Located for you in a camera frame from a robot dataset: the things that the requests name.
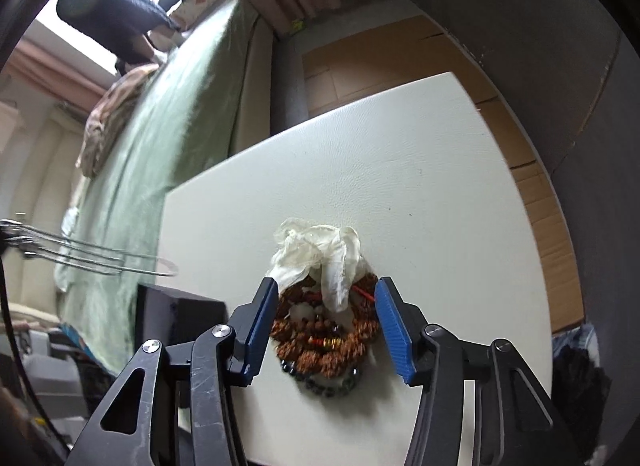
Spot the green bed sheet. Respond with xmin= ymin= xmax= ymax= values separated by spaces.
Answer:
xmin=52 ymin=0 xmax=261 ymax=372

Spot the dark bead bracelet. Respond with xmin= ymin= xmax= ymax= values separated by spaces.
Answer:
xmin=280 ymin=358 xmax=362 ymax=398

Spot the black knitted garment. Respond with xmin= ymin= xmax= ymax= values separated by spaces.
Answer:
xmin=56 ymin=0 xmax=183 ymax=64

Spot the metal wire rack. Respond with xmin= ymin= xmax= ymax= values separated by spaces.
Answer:
xmin=0 ymin=218 xmax=180 ymax=277

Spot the beige patterned blanket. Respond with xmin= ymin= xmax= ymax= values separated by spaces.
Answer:
xmin=76 ymin=63 xmax=161 ymax=179

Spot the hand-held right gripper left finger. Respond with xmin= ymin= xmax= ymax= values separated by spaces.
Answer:
xmin=61 ymin=276 xmax=280 ymax=466

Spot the black box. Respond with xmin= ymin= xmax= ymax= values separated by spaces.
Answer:
xmin=135 ymin=283 xmax=228 ymax=409

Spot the white cloth pouch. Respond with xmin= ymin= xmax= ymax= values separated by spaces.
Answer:
xmin=267 ymin=218 xmax=368 ymax=314

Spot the brown bead necklace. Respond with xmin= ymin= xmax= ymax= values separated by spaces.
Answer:
xmin=270 ymin=273 xmax=382 ymax=379

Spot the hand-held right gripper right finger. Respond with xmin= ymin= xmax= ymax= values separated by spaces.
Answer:
xmin=374 ymin=276 xmax=586 ymax=466

